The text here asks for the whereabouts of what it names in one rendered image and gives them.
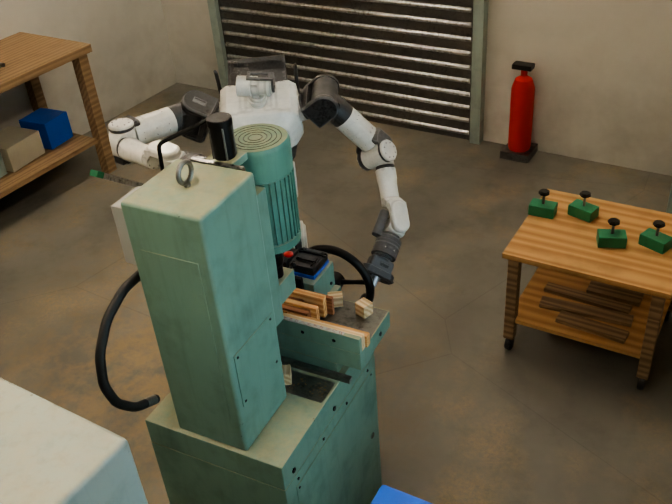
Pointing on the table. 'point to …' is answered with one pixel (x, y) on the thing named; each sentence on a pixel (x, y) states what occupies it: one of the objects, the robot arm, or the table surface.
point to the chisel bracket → (287, 284)
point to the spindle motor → (273, 178)
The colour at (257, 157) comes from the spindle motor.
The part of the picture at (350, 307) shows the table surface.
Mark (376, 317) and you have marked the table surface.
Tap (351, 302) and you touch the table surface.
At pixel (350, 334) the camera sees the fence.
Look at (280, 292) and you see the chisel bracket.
